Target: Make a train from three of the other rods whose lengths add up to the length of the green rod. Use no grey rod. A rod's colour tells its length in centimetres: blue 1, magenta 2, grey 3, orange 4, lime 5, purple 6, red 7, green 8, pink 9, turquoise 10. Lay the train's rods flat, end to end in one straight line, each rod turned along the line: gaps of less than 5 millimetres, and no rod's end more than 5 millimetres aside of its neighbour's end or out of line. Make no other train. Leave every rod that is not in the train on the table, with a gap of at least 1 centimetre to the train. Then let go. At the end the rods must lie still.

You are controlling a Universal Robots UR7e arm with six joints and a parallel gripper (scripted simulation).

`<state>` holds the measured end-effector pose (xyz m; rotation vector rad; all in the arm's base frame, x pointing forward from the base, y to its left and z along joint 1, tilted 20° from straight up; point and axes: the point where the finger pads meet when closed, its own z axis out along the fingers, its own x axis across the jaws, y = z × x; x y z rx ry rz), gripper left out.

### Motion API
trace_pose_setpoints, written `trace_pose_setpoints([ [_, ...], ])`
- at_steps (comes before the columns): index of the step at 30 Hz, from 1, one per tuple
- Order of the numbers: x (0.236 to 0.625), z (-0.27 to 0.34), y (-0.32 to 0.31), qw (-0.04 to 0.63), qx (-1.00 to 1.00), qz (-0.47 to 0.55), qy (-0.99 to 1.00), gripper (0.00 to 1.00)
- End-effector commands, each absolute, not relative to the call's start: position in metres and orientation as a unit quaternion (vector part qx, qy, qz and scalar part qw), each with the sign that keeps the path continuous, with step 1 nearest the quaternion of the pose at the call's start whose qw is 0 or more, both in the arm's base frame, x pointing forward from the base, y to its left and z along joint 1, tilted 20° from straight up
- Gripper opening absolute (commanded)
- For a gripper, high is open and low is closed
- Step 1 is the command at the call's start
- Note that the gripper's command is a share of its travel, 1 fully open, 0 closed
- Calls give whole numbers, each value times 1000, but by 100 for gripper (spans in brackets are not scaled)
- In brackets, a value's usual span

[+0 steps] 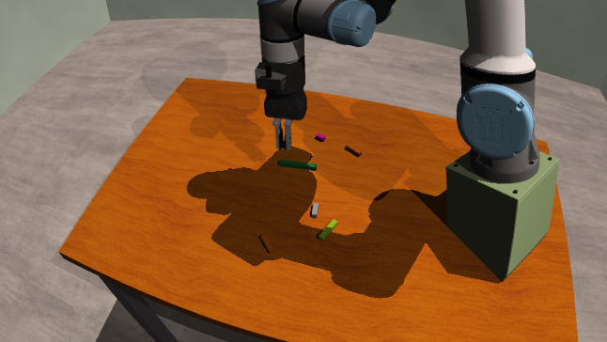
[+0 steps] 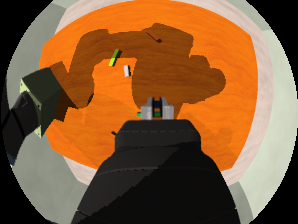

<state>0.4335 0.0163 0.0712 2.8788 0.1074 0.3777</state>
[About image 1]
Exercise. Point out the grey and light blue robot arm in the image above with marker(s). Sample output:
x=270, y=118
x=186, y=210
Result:
x=494, y=115

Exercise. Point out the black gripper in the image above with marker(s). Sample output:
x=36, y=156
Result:
x=291, y=102

